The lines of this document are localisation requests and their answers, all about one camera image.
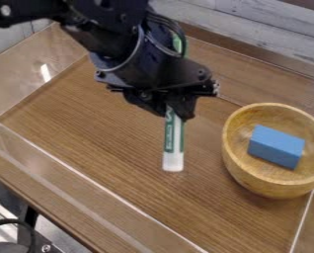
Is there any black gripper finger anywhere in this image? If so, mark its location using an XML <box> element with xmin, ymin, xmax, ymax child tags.
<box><xmin>123</xmin><ymin>89</ymin><xmax>166</xmax><ymax>117</ymax></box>
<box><xmin>167</xmin><ymin>96</ymin><xmax>196</xmax><ymax>122</ymax></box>

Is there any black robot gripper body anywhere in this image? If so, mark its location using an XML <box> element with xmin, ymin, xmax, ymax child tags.
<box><xmin>90</xmin><ymin>21</ymin><xmax>219</xmax><ymax>104</ymax></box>

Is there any green and white marker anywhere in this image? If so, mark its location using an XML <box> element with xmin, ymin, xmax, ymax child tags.
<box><xmin>162</xmin><ymin>106</ymin><xmax>183</xmax><ymax>172</ymax></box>

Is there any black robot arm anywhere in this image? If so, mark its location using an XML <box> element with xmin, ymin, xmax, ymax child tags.
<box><xmin>0</xmin><ymin>0</ymin><xmax>218</xmax><ymax>121</ymax></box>

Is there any brown wooden bowl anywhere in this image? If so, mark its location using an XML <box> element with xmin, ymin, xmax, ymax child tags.
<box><xmin>222</xmin><ymin>103</ymin><xmax>314</xmax><ymax>199</ymax></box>

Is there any blue foam block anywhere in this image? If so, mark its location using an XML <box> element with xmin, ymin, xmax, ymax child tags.
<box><xmin>249</xmin><ymin>125</ymin><xmax>306</xmax><ymax>170</ymax></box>

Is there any black metal table leg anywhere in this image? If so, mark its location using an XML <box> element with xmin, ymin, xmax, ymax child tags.
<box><xmin>24</xmin><ymin>206</ymin><xmax>40</xmax><ymax>228</ymax></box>

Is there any black clamp with bolt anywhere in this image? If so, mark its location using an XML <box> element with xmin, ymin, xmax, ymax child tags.
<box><xmin>31</xmin><ymin>232</ymin><xmax>64</xmax><ymax>253</ymax></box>

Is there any clear acrylic tray wall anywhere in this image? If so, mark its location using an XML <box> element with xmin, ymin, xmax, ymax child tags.
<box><xmin>0</xmin><ymin>26</ymin><xmax>314</xmax><ymax>253</ymax></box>

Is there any black cable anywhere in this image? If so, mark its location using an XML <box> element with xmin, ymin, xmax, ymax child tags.
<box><xmin>0</xmin><ymin>218</ymin><xmax>36</xmax><ymax>253</ymax></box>

